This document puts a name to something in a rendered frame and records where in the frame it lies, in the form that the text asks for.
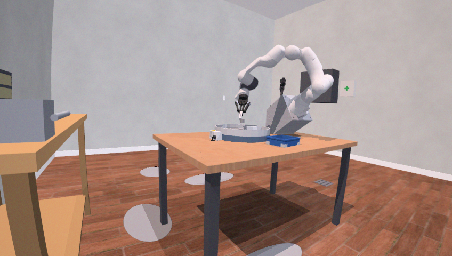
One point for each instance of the blue crate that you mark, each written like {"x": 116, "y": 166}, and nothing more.
{"x": 283, "y": 140}

